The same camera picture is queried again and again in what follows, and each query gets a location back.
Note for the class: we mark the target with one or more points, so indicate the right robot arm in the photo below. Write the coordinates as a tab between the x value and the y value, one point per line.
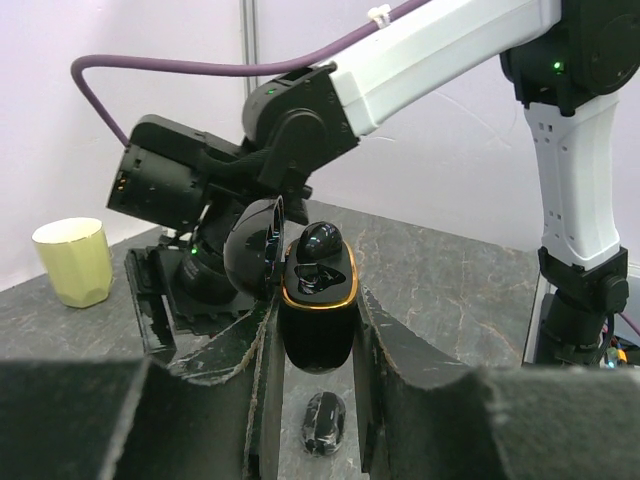
460	161

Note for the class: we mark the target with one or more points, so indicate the yellow-green mug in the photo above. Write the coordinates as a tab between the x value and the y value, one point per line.
77	259

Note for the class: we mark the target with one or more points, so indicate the black glossy charging case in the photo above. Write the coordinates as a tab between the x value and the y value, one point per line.
317	301

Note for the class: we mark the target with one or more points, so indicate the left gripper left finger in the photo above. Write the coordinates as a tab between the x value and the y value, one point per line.
215	414

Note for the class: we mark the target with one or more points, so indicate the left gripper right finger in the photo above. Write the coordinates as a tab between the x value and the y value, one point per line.
424	415

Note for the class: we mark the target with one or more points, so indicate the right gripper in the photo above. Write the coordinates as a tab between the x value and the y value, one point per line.
218	280

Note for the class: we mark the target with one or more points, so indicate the black earbud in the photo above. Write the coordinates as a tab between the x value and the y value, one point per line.
318	241

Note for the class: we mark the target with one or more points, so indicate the black marbled charging case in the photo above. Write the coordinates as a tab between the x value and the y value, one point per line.
323	424

